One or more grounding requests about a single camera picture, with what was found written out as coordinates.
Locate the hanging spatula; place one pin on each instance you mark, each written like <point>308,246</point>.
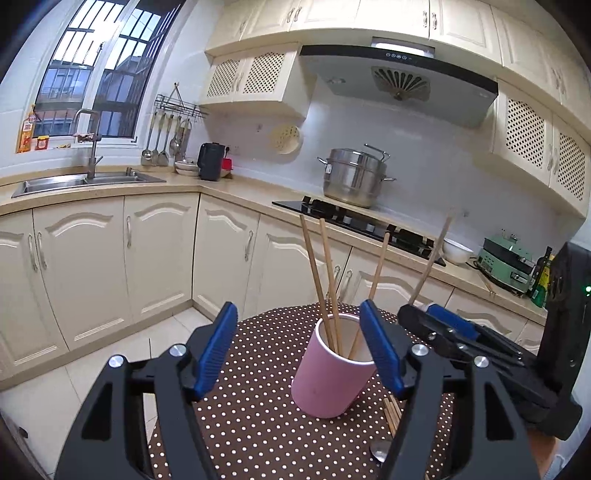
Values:
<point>164,157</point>

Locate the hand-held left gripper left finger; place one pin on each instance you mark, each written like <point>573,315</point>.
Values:
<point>214,350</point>

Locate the black gas stove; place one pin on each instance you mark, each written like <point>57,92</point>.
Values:
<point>351,219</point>

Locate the round yellow trivet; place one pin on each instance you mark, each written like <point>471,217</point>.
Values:
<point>286,139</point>

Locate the metal faucet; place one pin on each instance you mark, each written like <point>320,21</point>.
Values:
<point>92,157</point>

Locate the steel steamer pot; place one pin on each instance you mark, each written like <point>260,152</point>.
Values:
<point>353,177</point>

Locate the brown polka dot tablecloth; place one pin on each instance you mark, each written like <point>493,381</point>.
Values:
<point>258,424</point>

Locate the green bottle yellow cap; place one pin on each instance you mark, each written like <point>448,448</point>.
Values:
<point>540,288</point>

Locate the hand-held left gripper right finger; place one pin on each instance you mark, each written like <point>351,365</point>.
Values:
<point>381,346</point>

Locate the black kettle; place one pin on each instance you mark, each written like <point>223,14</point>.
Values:
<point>210,161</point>

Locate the green electric cooker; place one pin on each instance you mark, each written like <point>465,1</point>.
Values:
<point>505,265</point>

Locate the hanging ladle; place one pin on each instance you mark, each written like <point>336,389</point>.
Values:
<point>147,154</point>

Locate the steel sink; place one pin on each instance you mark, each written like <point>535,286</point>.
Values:
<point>69,182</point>

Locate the single wooden chopstick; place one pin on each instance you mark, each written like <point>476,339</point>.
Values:
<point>431,263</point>
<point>374,281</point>
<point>328,277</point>

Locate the lattice door wall cabinet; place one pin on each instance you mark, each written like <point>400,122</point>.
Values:
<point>258,78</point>
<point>540,143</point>

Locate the hanging metal spoon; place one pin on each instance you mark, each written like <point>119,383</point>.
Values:
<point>174,145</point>

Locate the stacked white bowls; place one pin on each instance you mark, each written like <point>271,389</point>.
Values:
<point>186,168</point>

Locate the small red jar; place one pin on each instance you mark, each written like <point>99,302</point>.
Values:
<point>43,143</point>

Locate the white bowl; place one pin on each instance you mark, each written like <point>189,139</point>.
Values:
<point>457,253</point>

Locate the range hood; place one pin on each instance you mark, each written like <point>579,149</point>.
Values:
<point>397,83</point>

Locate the bundle of wooden chopsticks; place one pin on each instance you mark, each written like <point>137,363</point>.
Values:
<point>393,413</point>

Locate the hanging slotted turner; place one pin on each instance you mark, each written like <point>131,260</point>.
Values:
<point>155,152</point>

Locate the pink utensil holder cup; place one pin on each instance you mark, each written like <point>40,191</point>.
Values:
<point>323,378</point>

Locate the red container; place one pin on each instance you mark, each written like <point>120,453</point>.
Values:
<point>226,164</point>

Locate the cream upper wall cabinets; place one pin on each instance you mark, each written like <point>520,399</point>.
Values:
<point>392,18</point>

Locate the barred window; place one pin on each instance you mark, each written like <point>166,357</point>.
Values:
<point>111,64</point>

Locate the cream lower cabinets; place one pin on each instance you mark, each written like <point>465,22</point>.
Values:
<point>92,267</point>

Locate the dark glass bottle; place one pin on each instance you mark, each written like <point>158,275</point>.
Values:
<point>546,261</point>

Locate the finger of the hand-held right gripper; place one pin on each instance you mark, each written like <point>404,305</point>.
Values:
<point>429,332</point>
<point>450,318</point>

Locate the orange bottle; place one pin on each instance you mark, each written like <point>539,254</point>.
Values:
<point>26,134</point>

